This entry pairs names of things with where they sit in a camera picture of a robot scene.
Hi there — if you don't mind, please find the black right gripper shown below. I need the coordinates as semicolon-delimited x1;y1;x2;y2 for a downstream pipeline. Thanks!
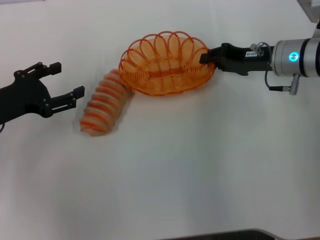
199;42;276;77

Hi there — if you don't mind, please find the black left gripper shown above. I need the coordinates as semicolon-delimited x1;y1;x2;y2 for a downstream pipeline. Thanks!
0;61;86;126

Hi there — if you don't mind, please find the orange wire basket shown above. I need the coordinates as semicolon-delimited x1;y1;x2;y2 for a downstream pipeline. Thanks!
118;31;216;97

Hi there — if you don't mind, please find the orange striped bread toy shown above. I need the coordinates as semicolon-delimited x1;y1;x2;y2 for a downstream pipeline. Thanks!
79;69;136;137

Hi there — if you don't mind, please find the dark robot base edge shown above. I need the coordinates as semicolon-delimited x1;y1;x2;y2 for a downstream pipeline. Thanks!
159;228;283;240

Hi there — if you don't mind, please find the grey right gripper cable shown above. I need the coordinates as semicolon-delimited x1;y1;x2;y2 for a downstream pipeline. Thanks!
249;41;301;96

